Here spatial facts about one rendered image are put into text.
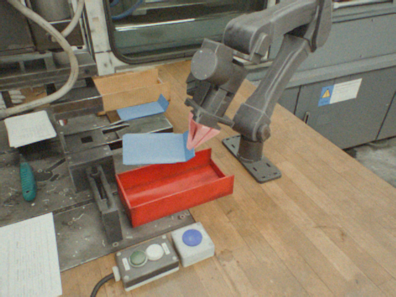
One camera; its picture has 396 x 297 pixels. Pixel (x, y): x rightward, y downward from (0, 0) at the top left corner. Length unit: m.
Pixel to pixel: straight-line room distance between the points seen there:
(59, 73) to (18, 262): 0.38
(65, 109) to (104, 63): 0.73
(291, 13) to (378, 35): 1.40
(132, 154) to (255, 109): 0.31
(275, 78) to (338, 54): 1.19
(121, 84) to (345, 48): 1.24
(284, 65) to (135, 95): 0.50
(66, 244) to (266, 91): 0.56
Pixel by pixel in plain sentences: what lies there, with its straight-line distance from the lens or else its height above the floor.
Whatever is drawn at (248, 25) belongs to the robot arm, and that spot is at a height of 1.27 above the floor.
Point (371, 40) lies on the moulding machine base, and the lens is 2.16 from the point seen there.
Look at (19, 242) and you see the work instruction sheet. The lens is 0.82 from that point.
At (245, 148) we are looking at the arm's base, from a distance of 0.90.
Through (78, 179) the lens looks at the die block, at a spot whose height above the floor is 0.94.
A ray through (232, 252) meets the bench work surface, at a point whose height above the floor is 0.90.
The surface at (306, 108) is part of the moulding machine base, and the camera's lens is 2.09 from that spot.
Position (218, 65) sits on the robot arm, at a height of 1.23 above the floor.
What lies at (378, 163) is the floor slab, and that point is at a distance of 2.65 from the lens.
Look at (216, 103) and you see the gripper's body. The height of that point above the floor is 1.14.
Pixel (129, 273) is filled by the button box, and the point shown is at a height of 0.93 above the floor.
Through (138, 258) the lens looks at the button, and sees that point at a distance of 0.68.
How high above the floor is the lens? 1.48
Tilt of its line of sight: 38 degrees down
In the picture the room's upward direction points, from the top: straight up
